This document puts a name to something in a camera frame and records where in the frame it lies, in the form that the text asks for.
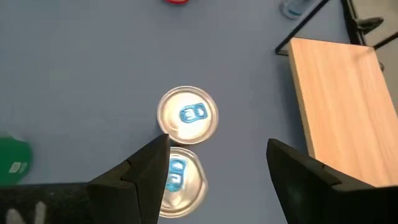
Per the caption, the green Sprite can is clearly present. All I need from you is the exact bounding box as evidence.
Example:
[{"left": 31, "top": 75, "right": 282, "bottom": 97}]
[{"left": 0, "top": 133, "right": 34, "bottom": 187}]

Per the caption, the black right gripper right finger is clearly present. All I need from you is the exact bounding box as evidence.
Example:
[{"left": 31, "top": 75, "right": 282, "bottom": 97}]
[{"left": 266, "top": 139, "right": 374, "bottom": 224}]

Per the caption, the black metal rig frame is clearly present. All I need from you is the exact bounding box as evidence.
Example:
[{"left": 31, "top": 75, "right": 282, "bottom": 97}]
[{"left": 340, "top": 0, "right": 398, "bottom": 73}]

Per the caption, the wooden shelf with black frame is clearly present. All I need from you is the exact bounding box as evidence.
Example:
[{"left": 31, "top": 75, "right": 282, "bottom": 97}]
[{"left": 274, "top": 0, "right": 398, "bottom": 188}]

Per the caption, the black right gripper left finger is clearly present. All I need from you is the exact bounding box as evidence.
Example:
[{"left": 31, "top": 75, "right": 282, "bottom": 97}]
[{"left": 86, "top": 133, "right": 171, "bottom": 224}]

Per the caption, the blue silver Red Bull can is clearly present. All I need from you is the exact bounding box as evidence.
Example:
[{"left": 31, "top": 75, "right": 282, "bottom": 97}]
[
  {"left": 279, "top": 0, "right": 318, "bottom": 20},
  {"left": 159, "top": 146, "right": 209, "bottom": 218},
  {"left": 156, "top": 85, "right": 220, "bottom": 147}
]

